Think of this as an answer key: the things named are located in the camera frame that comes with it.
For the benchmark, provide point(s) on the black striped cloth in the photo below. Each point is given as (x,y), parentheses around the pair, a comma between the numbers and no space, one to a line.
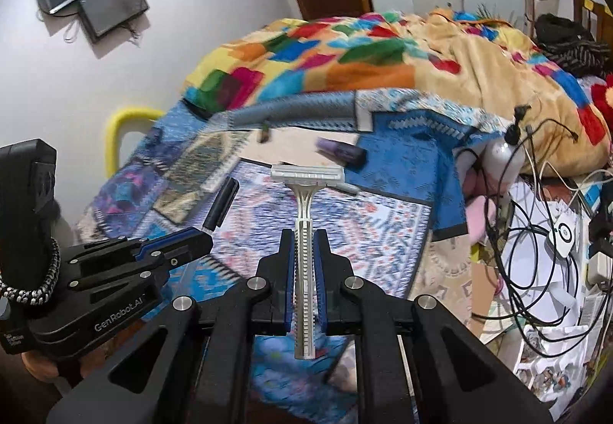
(582,57)

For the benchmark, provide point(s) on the black pen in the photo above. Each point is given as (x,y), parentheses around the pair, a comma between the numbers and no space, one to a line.
(221,203)

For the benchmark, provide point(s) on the colourful patchwork blanket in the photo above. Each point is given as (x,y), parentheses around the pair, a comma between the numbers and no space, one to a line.
(383,60)

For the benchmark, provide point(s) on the pile of white papers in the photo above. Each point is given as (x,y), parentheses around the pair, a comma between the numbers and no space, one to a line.
(541,290)

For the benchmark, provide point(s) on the white disposable razor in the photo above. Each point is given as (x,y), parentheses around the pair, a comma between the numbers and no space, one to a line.
(304,223)

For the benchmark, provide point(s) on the black jacket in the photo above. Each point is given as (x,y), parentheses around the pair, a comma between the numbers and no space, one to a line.
(562,29)

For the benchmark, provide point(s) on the purple tube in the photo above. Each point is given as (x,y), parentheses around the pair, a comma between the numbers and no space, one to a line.
(340,151)

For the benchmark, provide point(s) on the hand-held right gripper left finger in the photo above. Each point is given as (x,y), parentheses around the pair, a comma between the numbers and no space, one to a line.
(287,283)

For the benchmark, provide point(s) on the white round-dial device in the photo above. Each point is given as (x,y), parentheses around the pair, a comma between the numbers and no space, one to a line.
(565,232)

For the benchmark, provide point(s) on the red plush toy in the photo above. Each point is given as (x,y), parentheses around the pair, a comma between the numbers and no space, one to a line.
(603,93)

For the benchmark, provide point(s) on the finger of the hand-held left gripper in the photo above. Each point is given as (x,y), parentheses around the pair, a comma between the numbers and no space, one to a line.
(177,244)
(143,279)

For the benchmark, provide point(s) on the white power adapter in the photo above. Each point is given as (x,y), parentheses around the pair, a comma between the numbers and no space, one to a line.
(599,267)

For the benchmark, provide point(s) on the blue patterned bed cover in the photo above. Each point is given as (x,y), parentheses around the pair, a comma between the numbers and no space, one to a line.
(373,223)

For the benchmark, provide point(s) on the black wall speaker box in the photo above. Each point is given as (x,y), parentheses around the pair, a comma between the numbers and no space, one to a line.
(112,7)

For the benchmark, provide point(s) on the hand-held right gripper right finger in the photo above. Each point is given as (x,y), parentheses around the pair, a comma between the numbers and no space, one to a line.
(321,283)

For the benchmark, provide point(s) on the silver pump spray bottle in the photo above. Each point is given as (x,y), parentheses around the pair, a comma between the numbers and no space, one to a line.
(500,156)

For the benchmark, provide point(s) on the small grey stick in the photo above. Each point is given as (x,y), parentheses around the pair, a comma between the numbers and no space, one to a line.
(348,188)

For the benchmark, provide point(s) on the pink cloth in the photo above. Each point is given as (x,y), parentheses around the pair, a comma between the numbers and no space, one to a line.
(474,208)

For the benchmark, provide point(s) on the wooden bed frame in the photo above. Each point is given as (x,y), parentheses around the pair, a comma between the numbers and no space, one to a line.
(586,7)

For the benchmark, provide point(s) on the yellow foam tube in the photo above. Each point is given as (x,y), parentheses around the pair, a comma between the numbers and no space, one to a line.
(127,114)

